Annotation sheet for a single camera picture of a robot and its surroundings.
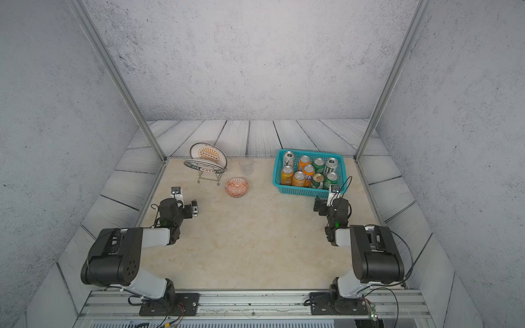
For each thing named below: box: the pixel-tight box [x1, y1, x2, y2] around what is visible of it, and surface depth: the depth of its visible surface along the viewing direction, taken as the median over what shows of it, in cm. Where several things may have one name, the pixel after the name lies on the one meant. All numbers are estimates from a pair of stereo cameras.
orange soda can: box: [280, 165, 294, 186], surface depth 103 cm
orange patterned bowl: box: [224, 176, 250, 199], surface depth 107 cm
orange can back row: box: [298, 155, 312, 172], surface depth 107 cm
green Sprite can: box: [324, 171, 340, 190], surface depth 100 cm
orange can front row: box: [291, 170, 306, 187], surface depth 101 cm
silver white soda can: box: [283, 151, 294, 167], surface depth 106 cm
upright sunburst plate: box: [189, 142, 228, 169], surface depth 107 cm
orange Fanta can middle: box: [303, 164, 316, 188], surface depth 103 cm
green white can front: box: [310, 172, 325, 190], surface depth 99 cm
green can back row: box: [311, 157, 327, 175], surface depth 105 cm
